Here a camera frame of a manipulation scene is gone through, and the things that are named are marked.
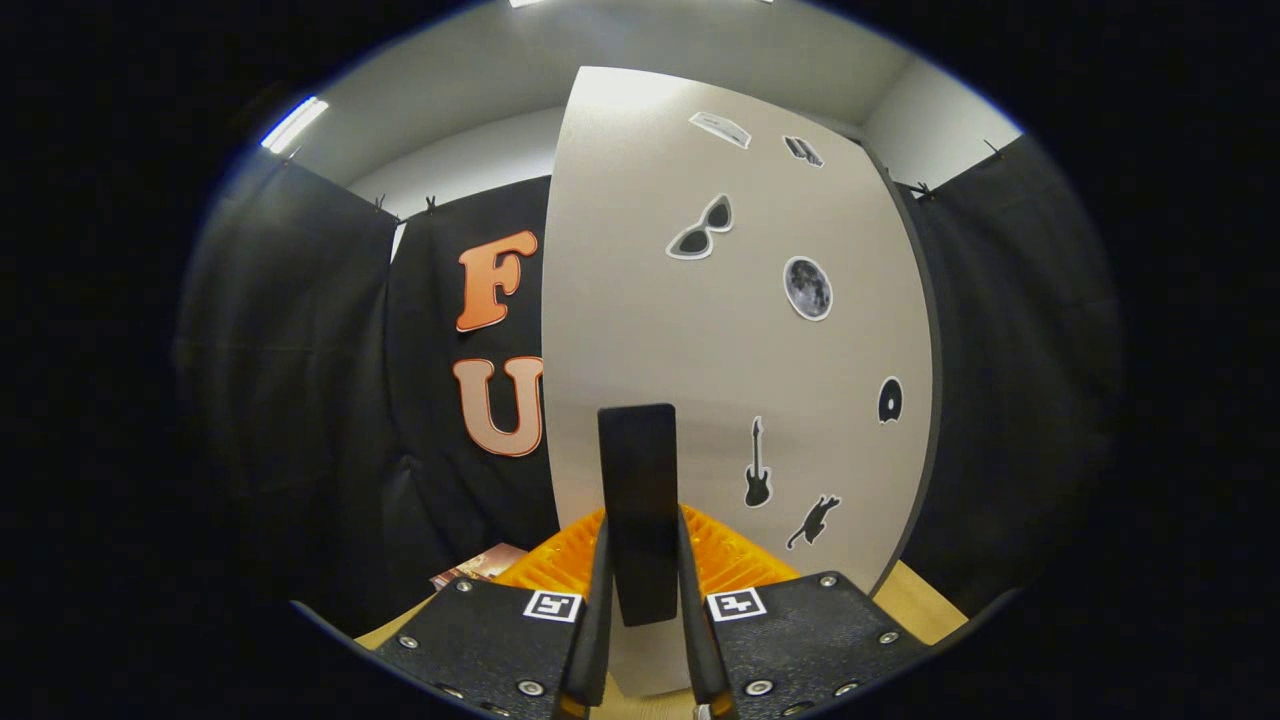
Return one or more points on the ceiling light strip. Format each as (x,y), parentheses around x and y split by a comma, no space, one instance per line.
(294,124)

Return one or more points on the beige shoe cabinet door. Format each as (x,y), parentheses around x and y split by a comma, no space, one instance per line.
(640,300)

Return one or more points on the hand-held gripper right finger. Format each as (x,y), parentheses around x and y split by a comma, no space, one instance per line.
(695,650)

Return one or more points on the dark grey shoe cabinet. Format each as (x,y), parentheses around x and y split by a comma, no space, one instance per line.
(937,400)

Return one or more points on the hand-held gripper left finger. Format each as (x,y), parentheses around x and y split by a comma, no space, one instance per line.
(600,640)

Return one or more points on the brown cover book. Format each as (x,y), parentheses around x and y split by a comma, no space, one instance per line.
(485,565)

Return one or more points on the black backdrop cloth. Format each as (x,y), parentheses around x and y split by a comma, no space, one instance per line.
(300,400)

